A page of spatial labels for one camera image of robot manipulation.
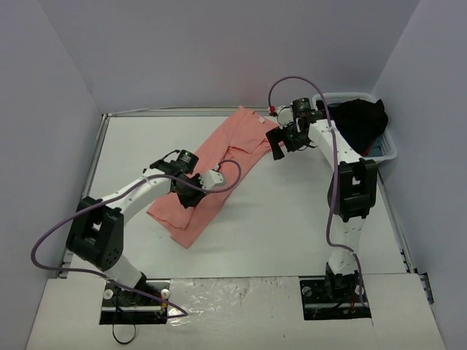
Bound pink t shirt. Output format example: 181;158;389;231
146;105;279;250

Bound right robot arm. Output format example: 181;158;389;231
266;98;377;301

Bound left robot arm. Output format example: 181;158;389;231
66;150;217;305

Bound black and red clothes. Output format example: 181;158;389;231
328;98;388;156

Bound white plastic basket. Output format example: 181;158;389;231
312;92;397;163

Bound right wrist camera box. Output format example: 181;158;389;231
276;106;293;126

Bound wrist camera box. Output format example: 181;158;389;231
276;106;293;126
199;170;227;190

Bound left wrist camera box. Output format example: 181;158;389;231
199;170;227;190

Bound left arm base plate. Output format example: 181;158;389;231
99;283;167;325

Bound black loop cable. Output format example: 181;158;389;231
111;322;138;345

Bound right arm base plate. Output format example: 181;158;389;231
299;276;371;321

